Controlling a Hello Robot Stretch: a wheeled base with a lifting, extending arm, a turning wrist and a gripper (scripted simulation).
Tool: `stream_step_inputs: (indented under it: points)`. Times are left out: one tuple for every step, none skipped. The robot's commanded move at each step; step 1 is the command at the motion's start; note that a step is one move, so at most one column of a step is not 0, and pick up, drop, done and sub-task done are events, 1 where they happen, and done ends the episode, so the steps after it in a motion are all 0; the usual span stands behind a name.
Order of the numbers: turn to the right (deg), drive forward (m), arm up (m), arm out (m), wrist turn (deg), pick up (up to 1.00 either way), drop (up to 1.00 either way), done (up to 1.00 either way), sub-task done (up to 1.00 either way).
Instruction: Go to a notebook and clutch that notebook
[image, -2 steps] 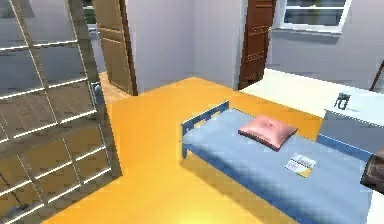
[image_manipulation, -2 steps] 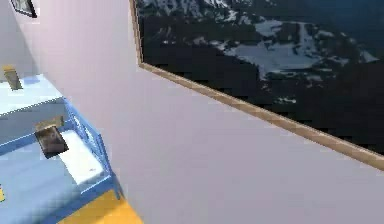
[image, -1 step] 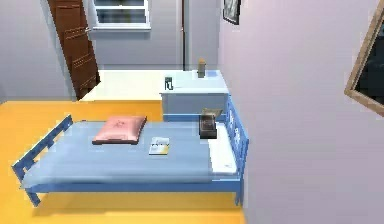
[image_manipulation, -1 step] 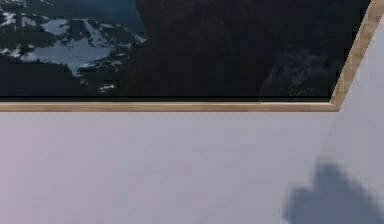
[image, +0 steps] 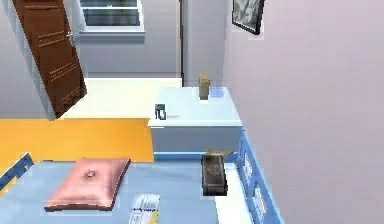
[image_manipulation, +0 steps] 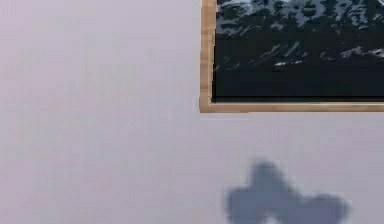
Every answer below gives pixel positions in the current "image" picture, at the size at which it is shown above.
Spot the white bedside cabinet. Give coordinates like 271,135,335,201
147,86,244,162

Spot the small dark alarm clock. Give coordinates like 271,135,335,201
154,103,168,121

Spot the blue bed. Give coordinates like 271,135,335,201
0,128,286,224

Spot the pink square pillow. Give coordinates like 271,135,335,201
43,157,132,213

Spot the white framed window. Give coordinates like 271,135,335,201
78,0,146,34

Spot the brown wooden room door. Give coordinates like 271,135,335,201
12,0,88,120

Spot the black framed wall picture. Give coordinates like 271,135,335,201
231,0,266,36

